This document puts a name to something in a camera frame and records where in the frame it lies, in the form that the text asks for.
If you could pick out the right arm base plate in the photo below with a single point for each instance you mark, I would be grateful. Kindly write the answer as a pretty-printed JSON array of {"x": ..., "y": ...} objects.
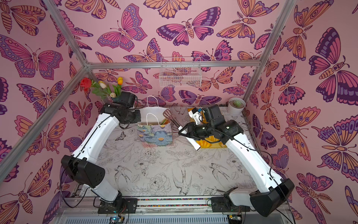
[{"x": 223, "y": 204}]

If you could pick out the glass vase with flowers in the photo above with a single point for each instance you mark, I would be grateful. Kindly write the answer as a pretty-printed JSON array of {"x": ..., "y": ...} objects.
[{"x": 101, "y": 89}]

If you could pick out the yellow glazed bread loaf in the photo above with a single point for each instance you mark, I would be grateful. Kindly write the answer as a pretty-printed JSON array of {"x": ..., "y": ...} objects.
[{"x": 205, "y": 144}]

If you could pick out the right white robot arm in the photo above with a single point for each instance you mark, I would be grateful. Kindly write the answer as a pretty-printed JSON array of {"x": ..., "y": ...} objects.
[{"x": 272, "y": 190}]

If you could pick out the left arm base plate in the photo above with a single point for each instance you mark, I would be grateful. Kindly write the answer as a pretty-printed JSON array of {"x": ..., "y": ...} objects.
[{"x": 121, "y": 206}]

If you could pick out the floral white paper bag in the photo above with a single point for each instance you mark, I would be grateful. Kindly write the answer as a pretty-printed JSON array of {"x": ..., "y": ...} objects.
[{"x": 150, "y": 131}]

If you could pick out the white pot with succulent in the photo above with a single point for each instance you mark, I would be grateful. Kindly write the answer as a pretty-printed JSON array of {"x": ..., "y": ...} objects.
[{"x": 235, "y": 106}]

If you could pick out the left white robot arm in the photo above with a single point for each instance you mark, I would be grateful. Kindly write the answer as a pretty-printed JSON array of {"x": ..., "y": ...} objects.
[{"x": 81, "y": 165}]

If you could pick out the yellow bread tray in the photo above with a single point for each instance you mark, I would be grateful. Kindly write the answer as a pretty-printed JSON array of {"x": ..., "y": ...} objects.
[{"x": 210, "y": 139}]

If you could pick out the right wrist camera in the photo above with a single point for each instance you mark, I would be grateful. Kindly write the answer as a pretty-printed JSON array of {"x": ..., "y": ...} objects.
[{"x": 196, "y": 115}]

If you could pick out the white wire basket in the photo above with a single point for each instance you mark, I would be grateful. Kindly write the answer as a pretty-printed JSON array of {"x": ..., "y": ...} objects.
[{"x": 179, "y": 73}]

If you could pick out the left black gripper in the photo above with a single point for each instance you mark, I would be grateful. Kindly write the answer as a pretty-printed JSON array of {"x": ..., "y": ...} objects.
[{"x": 138, "y": 119}]

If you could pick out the sandwich bun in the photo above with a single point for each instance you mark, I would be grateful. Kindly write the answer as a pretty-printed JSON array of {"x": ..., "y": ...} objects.
[{"x": 165, "y": 121}]

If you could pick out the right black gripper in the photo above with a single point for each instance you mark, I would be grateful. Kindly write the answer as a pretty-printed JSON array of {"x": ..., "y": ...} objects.
[{"x": 189, "y": 130}]

